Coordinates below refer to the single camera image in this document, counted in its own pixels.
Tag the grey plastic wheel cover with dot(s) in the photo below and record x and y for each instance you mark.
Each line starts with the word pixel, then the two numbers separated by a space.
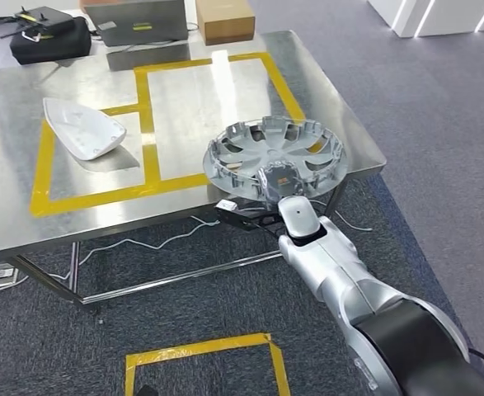
pixel 276 146

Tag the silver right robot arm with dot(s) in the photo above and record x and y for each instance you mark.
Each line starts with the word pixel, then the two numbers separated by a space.
pixel 340 268

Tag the steel workbench table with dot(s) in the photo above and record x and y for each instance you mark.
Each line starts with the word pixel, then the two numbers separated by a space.
pixel 208 98

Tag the white plastic cover part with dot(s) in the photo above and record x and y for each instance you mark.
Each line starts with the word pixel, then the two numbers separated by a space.
pixel 81 131

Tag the yellow floor tape square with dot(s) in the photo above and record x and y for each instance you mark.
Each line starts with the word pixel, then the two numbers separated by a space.
pixel 200 347

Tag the brown cardboard box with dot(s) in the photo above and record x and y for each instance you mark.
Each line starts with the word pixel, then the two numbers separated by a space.
pixel 225 22

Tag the grey laptop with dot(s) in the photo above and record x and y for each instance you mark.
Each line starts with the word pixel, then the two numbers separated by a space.
pixel 143 22

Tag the black robot foot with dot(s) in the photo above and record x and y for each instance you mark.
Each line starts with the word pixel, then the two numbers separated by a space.
pixel 146 391

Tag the white lit platform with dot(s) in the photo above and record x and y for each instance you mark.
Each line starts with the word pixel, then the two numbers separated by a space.
pixel 406 19

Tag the black carry case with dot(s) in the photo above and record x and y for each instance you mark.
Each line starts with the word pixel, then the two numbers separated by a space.
pixel 51 49

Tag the black radio controller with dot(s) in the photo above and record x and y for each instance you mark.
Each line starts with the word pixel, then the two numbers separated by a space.
pixel 45 19

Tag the grey floor socket box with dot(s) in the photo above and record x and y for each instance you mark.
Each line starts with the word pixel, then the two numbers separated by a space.
pixel 3 276

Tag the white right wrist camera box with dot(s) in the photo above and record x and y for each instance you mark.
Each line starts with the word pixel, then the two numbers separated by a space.
pixel 227 206

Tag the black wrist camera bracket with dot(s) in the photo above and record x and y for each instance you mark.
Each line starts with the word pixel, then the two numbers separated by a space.
pixel 241 220

